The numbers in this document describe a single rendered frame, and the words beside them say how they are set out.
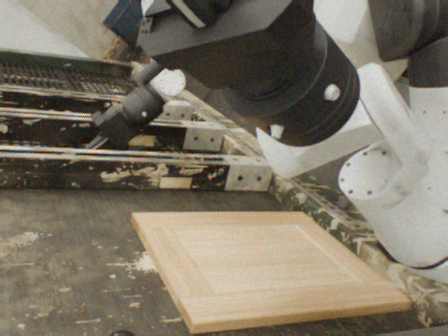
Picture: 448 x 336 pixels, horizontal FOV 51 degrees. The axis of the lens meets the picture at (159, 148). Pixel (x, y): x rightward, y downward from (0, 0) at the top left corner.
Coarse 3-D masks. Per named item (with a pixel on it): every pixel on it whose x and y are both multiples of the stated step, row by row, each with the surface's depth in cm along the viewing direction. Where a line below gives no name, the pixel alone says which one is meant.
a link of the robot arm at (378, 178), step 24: (360, 72) 40; (384, 72) 40; (360, 96) 39; (384, 96) 38; (384, 120) 38; (408, 120) 38; (384, 144) 46; (408, 144) 39; (360, 168) 47; (384, 168) 45; (408, 168) 41; (360, 192) 46; (384, 192) 44; (408, 192) 43
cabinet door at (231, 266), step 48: (144, 240) 83; (192, 240) 85; (240, 240) 88; (288, 240) 92; (336, 240) 95; (192, 288) 71; (240, 288) 73; (288, 288) 75; (336, 288) 78; (384, 288) 80
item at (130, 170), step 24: (0, 168) 93; (24, 168) 94; (48, 168) 96; (72, 168) 98; (96, 168) 100; (120, 168) 102; (144, 168) 104; (168, 168) 106; (192, 168) 108; (216, 168) 110; (240, 168) 112; (264, 168) 114
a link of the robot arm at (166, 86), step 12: (144, 72) 111; (156, 72) 112; (168, 72) 107; (180, 72) 107; (144, 84) 111; (156, 84) 110; (168, 84) 107; (180, 84) 107; (144, 96) 109; (156, 96) 110; (168, 96) 110; (156, 108) 110
